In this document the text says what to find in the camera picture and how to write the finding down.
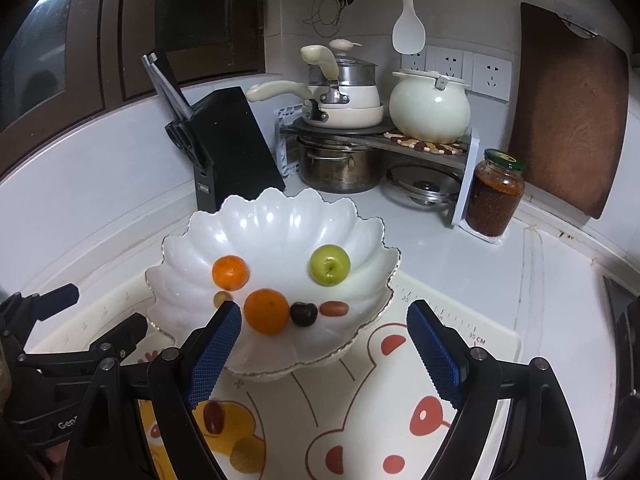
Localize steel pot lid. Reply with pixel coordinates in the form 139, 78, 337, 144
385, 162, 466, 208

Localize large orange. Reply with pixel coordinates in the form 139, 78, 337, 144
243, 288, 291, 336

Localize brown wooden cutting board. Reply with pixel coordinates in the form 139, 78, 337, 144
506, 2, 630, 221

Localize woven checkered trivet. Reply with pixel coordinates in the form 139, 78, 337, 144
384, 130, 471, 155

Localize brown window sash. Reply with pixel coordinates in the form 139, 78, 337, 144
0, 0, 126, 136
102, 0, 266, 103

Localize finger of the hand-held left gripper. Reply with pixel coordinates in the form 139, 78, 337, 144
30, 312, 150, 379
0, 283, 81, 346

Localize steel and white shelf rack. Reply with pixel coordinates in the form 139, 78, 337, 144
279, 125, 482, 228

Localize hanging wire trivet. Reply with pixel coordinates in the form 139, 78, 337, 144
302, 0, 346, 38

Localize green lid sauce jar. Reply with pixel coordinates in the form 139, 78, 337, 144
466, 148, 528, 238

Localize cream casserole pot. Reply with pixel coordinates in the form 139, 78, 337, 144
388, 69, 472, 145

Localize bear print silicone mat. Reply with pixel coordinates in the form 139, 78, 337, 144
22, 272, 523, 480

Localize black gas stove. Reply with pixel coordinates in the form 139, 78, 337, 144
597, 275, 640, 480

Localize white scalloped bowl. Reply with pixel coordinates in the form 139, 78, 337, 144
145, 187, 402, 383

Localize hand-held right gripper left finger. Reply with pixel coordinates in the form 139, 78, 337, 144
65, 300, 243, 480

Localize dark round griddle pan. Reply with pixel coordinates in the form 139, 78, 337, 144
290, 119, 388, 140

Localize black knife block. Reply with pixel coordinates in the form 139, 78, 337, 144
192, 86, 287, 212

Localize steel kitchen knife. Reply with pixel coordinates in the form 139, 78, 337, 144
150, 49, 194, 118
141, 52, 188, 121

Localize green apple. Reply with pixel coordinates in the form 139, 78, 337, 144
309, 244, 351, 287

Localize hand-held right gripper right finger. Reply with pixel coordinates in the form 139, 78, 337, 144
406, 298, 586, 480

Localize white rice paddle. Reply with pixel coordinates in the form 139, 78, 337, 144
391, 0, 427, 55

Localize white plastic lattice rack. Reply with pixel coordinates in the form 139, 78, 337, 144
276, 105, 306, 178

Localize black handled kitchen scissors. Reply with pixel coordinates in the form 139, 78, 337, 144
165, 119, 208, 170

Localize cream milk pot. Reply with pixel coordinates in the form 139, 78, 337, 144
245, 81, 379, 111

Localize cream shallow pan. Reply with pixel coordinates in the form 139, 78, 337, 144
301, 101, 386, 129

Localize white jar coaster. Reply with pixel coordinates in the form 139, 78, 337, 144
459, 217, 512, 247

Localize steel steamer pot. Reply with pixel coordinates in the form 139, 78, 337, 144
300, 45, 378, 88

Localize stainless steel stockpot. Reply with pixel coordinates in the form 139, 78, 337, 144
296, 135, 385, 195

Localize dark purple plum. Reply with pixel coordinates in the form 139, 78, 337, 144
290, 302, 319, 327

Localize white wall outlet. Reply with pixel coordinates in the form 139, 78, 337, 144
472, 52, 513, 102
436, 47, 473, 81
401, 46, 437, 73

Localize small orange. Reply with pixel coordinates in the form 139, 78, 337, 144
212, 255, 250, 291

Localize glass lid cream knob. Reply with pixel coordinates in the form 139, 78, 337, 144
327, 38, 377, 68

